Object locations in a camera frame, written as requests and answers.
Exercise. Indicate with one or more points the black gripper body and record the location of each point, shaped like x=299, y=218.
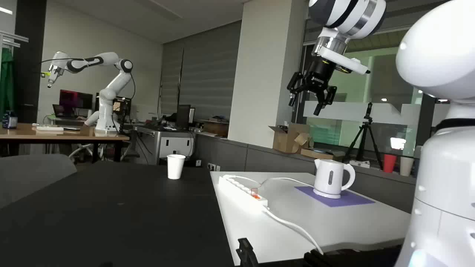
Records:
x=316, y=74

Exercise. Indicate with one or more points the black camera tripod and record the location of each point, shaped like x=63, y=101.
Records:
x=366, y=135

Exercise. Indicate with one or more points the red cup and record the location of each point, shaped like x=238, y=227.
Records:
x=390, y=163

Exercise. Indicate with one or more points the grey window blind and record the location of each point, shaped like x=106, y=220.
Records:
x=209, y=74

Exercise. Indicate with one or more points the grey metal cabinet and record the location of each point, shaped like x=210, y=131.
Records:
x=169, y=144

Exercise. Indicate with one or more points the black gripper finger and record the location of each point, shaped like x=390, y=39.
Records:
x=327, y=96
x=295, y=86

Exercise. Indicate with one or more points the wooden desk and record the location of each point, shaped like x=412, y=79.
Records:
x=60, y=135

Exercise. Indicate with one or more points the brown box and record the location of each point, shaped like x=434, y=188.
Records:
x=216, y=128

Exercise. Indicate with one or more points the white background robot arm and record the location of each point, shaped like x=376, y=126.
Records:
x=106, y=94

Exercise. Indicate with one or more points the black table clamp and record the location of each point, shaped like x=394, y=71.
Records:
x=247, y=252

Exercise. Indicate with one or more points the purple mat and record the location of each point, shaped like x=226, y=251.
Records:
x=354, y=199

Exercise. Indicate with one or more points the white paper cup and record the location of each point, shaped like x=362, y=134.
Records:
x=176, y=166

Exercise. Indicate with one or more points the beige paper cup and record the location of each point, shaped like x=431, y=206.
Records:
x=406, y=166

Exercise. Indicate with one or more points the dark computer monitor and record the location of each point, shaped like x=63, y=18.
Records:
x=75, y=99

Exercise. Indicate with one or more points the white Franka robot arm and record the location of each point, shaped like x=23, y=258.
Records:
x=446, y=197

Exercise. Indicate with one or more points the white electric kettle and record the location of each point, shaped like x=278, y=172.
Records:
x=329, y=178

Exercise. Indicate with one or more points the black desktop computer case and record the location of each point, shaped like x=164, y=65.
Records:
x=185, y=117

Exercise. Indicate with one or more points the open cardboard box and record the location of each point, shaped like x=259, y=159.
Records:
x=290, y=138

